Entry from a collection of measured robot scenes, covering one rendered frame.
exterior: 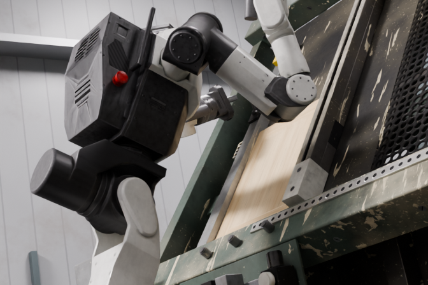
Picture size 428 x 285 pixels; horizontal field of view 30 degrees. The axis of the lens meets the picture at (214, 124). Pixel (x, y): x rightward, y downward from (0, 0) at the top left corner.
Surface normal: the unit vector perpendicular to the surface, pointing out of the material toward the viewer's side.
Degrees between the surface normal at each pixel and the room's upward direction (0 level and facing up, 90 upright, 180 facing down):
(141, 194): 90
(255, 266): 90
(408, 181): 53
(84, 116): 82
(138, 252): 111
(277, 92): 90
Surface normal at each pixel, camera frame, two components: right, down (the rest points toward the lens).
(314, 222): -0.74, -0.61
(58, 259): 0.52, -0.37
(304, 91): 0.29, -0.37
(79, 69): -0.80, -0.18
